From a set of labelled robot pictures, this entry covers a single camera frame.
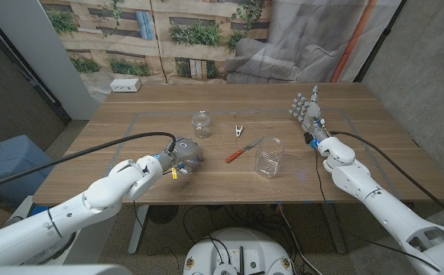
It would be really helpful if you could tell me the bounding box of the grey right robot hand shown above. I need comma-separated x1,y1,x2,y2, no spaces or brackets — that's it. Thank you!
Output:
288,85,329,138

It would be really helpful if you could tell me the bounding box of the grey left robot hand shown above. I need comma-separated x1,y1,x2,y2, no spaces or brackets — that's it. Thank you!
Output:
167,136,204,175

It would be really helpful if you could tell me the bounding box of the small glass clasp jar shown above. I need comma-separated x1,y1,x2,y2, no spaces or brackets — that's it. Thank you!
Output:
191,110,212,140

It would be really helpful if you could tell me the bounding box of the wooden table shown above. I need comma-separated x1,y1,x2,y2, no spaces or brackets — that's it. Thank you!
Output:
91,108,402,199

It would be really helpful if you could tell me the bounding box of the round black floor fan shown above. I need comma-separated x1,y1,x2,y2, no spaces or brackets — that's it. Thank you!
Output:
147,205,180,225

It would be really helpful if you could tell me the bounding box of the white power strip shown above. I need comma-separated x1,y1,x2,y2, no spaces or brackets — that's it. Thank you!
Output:
109,78,142,93

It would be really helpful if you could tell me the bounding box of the white table leg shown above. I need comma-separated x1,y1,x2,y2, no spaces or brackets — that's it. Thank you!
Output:
128,205,150,255

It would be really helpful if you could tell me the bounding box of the white robot torso base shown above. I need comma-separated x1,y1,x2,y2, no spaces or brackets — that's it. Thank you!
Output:
183,228,294,275

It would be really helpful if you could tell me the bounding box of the printed fabric backdrop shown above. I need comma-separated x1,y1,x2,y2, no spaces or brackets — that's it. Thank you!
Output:
40,0,403,103

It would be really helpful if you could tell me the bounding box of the grey table leg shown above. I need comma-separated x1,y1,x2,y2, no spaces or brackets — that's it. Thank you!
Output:
322,202,347,255

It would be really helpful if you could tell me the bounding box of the blue grey storage bin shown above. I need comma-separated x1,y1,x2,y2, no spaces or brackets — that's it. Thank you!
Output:
0,134,57,207

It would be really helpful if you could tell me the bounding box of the red handled knife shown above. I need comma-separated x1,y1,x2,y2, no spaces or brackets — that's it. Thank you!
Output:
225,137,264,164

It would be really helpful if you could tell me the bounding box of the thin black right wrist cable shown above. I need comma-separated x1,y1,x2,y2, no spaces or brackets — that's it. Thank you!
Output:
314,147,442,273

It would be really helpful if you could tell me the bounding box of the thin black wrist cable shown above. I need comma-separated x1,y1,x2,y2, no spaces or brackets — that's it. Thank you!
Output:
132,200,180,273
314,147,442,273

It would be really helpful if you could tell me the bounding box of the thin black left wrist cable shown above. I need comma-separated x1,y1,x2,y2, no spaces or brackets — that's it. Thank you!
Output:
132,200,180,273

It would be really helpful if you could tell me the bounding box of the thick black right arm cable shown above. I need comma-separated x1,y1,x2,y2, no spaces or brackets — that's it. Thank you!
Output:
330,131,444,226

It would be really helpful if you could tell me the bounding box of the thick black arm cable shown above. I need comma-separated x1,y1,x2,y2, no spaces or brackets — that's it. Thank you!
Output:
0,131,177,193
330,131,444,226

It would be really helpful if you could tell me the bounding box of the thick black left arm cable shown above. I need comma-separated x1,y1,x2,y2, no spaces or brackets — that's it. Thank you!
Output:
0,131,177,193

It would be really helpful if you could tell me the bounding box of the white floor cable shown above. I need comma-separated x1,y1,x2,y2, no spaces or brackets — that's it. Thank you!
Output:
277,204,314,275

